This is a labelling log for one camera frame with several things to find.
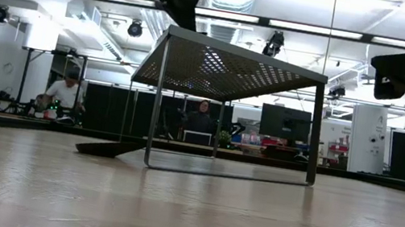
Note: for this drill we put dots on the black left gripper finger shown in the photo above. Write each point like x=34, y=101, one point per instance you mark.
x=188, y=11

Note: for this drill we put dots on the black teardrop plate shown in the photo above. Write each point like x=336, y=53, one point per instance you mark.
x=107, y=149

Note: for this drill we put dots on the black ceiling spotlight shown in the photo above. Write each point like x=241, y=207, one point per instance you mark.
x=0, y=13
x=336, y=90
x=135, y=28

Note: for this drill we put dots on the grey perforated metal shelf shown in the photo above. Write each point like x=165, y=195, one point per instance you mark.
x=244, y=55

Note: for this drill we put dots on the black monitor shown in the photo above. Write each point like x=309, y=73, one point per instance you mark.
x=285, y=122

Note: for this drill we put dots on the person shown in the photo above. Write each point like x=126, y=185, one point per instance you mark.
x=199, y=121
x=62, y=95

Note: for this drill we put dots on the white-edged screen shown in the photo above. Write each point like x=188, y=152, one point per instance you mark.
x=197, y=137

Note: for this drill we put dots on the small potted plant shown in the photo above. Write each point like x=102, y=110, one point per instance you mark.
x=225, y=138

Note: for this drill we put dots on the black aluminium rig frame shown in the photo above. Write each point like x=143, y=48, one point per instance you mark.
x=379, y=181

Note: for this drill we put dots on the black overhead camera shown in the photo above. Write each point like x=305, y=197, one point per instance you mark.
x=274, y=43

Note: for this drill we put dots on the black metal rack frame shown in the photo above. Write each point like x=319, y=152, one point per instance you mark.
x=24, y=73

